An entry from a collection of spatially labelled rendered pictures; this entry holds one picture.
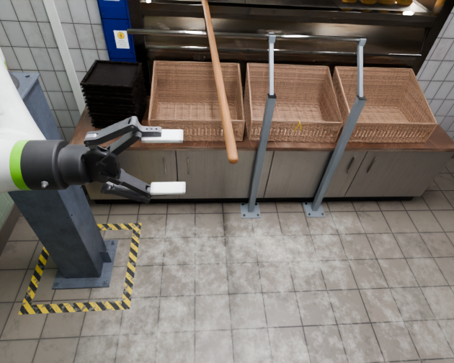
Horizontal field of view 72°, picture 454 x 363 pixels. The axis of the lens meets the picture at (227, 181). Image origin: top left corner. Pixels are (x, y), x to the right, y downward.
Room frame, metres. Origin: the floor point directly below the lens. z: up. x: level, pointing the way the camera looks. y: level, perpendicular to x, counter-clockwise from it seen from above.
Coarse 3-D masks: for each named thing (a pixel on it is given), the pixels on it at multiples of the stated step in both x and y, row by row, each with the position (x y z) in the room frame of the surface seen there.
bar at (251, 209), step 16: (128, 32) 1.55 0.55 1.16; (144, 32) 1.56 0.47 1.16; (160, 32) 1.57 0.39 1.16; (176, 32) 1.58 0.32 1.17; (192, 32) 1.59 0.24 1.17; (224, 32) 1.62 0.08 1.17; (240, 32) 1.63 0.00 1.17; (256, 32) 1.65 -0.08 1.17; (272, 48) 1.62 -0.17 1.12; (272, 64) 1.56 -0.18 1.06; (272, 80) 1.50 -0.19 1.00; (272, 96) 1.43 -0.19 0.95; (272, 112) 1.42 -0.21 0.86; (352, 112) 1.49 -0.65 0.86; (352, 128) 1.48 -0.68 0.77; (256, 160) 1.44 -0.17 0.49; (336, 160) 1.48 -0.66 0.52; (256, 176) 1.42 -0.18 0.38; (256, 192) 1.42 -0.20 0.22; (320, 192) 1.48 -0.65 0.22; (256, 208) 1.46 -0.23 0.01; (304, 208) 1.50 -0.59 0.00; (320, 208) 1.51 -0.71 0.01
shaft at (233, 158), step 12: (204, 0) 1.95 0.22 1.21; (204, 12) 1.80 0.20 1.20; (216, 48) 1.37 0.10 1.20; (216, 60) 1.24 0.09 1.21; (216, 72) 1.15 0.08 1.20; (216, 84) 1.07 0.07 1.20; (228, 120) 0.84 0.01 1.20; (228, 132) 0.78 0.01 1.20; (228, 144) 0.72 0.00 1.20; (228, 156) 0.68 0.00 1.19
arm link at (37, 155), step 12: (36, 144) 0.40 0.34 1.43; (48, 144) 0.40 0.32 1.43; (60, 144) 0.41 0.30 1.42; (24, 156) 0.37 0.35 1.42; (36, 156) 0.38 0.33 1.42; (48, 156) 0.38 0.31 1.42; (60, 156) 0.39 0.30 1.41; (24, 168) 0.36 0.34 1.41; (36, 168) 0.36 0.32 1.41; (48, 168) 0.36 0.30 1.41; (60, 168) 0.38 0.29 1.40; (24, 180) 0.35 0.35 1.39; (36, 180) 0.35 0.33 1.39; (48, 180) 0.35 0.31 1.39; (60, 180) 0.37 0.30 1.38
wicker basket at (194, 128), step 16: (160, 64) 1.89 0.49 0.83; (176, 64) 1.91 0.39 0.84; (192, 64) 1.92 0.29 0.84; (208, 64) 1.93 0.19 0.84; (224, 64) 1.95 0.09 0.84; (160, 80) 1.87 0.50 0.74; (176, 80) 1.88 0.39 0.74; (192, 80) 1.89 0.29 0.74; (208, 80) 1.91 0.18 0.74; (224, 80) 1.92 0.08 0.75; (240, 80) 1.82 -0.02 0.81; (160, 96) 1.84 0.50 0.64; (176, 96) 1.86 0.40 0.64; (192, 96) 1.87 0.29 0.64; (208, 96) 1.88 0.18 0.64; (240, 96) 1.72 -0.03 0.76; (160, 112) 1.71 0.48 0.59; (176, 112) 1.73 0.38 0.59; (192, 112) 1.75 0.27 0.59; (208, 112) 1.77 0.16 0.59; (240, 112) 1.64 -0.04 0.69; (176, 128) 1.45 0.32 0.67; (192, 128) 1.47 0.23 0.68; (208, 128) 1.48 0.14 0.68; (240, 128) 1.50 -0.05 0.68
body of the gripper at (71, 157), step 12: (72, 156) 0.39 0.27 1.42; (84, 156) 0.40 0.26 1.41; (96, 156) 0.40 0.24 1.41; (72, 168) 0.37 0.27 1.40; (84, 168) 0.39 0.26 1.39; (96, 168) 0.40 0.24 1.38; (108, 168) 0.40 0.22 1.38; (120, 168) 0.42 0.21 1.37; (72, 180) 0.37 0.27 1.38; (84, 180) 0.37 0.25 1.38; (96, 180) 0.40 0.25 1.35
